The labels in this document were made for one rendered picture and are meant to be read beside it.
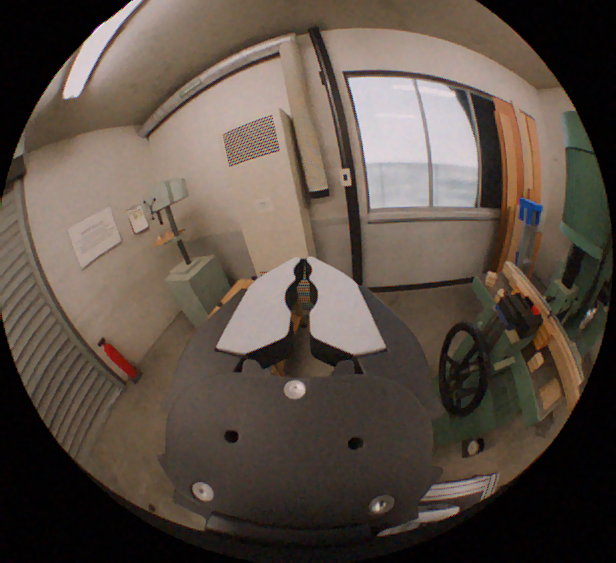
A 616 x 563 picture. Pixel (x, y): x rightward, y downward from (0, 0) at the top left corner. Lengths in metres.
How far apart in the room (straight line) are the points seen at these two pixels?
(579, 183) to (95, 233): 2.86
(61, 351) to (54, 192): 1.47
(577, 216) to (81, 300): 2.88
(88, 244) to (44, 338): 1.11
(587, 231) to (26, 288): 2.94
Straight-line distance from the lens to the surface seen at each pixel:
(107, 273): 2.33
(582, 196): 0.60
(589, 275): 0.77
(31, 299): 2.33
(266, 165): 1.30
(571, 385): 0.74
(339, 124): 1.45
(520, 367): 0.65
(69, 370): 2.45
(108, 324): 2.38
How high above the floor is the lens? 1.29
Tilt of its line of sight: 27 degrees down
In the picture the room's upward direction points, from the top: 12 degrees counter-clockwise
